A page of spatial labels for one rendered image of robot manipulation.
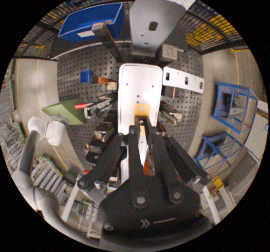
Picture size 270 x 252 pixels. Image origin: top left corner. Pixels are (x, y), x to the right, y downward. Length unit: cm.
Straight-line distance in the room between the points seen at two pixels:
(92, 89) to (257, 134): 829
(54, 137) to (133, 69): 80
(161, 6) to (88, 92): 81
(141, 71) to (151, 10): 32
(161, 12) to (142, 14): 4
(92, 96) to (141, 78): 53
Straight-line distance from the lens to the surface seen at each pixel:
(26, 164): 63
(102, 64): 82
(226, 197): 762
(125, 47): 83
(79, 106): 38
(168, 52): 45
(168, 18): 25
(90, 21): 66
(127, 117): 48
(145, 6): 23
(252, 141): 810
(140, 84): 45
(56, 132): 86
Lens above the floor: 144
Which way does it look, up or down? 69 degrees down
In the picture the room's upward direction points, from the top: 177 degrees counter-clockwise
